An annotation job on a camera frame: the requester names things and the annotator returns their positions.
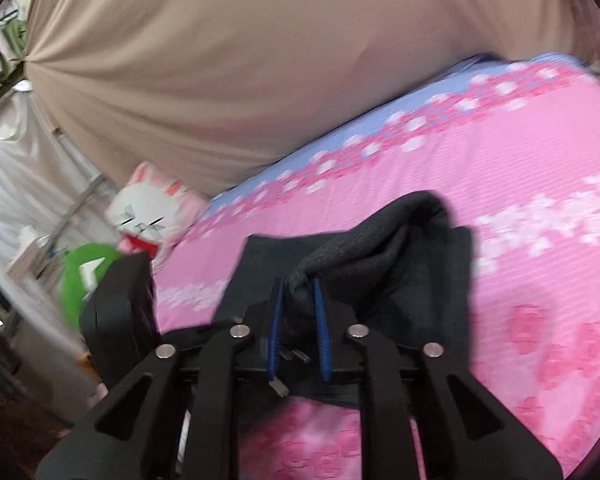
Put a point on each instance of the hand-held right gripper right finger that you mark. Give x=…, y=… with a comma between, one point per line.
x=323, y=332

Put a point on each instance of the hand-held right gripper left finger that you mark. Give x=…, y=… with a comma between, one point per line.
x=276, y=332

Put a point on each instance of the dark grey pants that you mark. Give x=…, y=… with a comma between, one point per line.
x=410, y=270

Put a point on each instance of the green plush toy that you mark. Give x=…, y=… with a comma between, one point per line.
x=82, y=280

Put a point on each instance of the white pink cat plush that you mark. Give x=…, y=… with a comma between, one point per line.
x=150, y=210

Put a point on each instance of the silver grey cloth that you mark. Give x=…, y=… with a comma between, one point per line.
x=25, y=180

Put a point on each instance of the pink floral bed sheet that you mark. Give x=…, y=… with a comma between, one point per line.
x=530, y=210

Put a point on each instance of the beige cloth cover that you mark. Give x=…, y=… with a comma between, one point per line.
x=260, y=60

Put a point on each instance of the green leafy plant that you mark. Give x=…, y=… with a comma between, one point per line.
x=10, y=45

